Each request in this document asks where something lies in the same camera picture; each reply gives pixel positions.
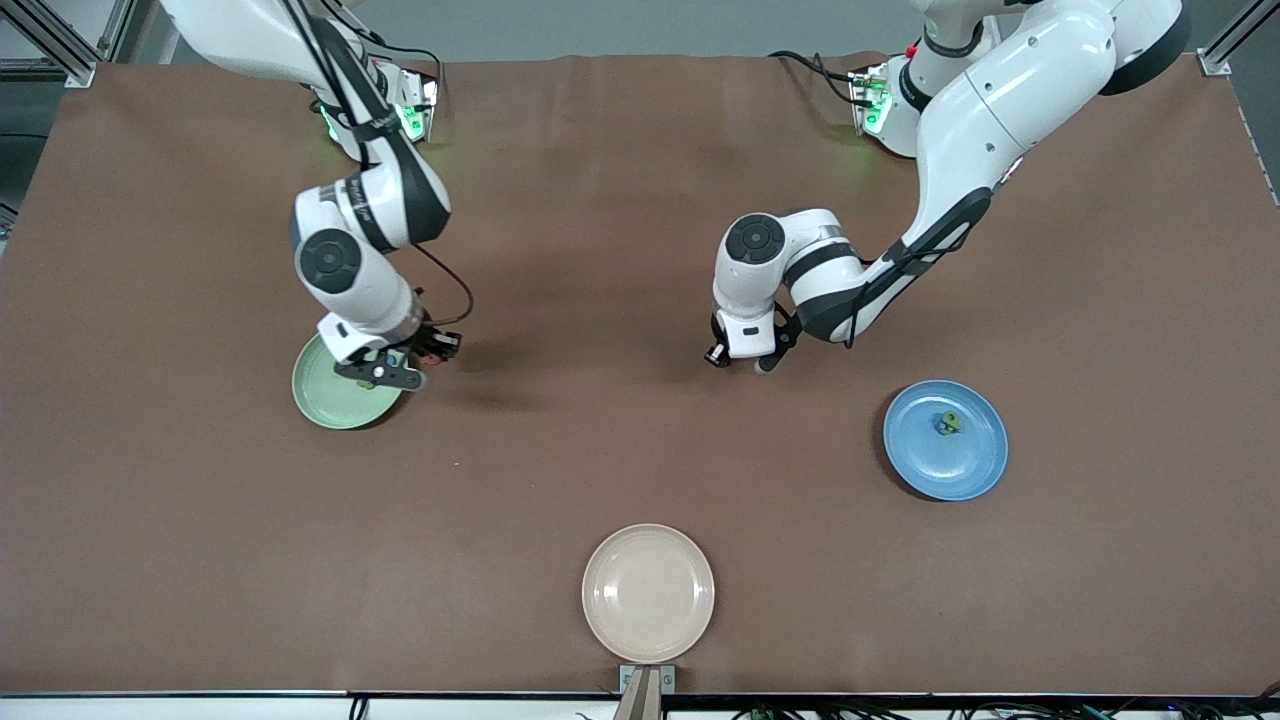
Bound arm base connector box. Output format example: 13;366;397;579
395;68;441;143
848;62;893;136

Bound light green plate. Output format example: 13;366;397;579
291;335;406;431

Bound brown table cover mat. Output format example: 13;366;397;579
0;52;1280;696

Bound blue plate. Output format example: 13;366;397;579
882;379;1010;502

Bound beige plate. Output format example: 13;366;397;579
581;523;717;665

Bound black arm base cable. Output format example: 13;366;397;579
768;50;861;106
375;35;446;101

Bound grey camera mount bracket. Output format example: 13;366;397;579
615;664;678;720

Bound aluminium frame profile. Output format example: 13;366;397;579
1195;0;1280;76
0;0;136;89

